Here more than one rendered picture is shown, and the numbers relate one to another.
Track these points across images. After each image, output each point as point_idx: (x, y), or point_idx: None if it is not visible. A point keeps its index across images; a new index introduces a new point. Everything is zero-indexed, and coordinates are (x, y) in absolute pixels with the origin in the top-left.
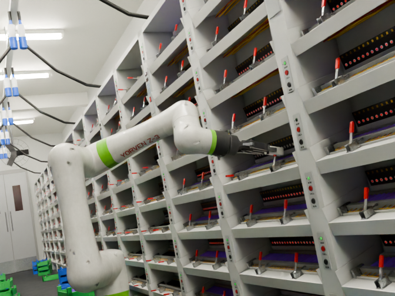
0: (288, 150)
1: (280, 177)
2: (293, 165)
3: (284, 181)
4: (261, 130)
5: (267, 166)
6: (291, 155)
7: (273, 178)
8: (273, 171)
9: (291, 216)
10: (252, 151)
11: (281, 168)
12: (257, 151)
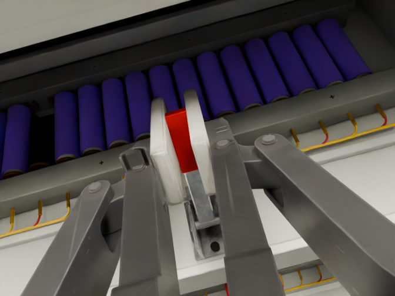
0: (33, 59)
1: (290, 259)
2: (383, 185)
3: (309, 261)
4: (57, 7)
5: (19, 203)
6: (113, 90)
7: (218, 278)
8: (223, 254)
9: (204, 294)
10: (178, 291)
11: (274, 215)
12: (172, 246)
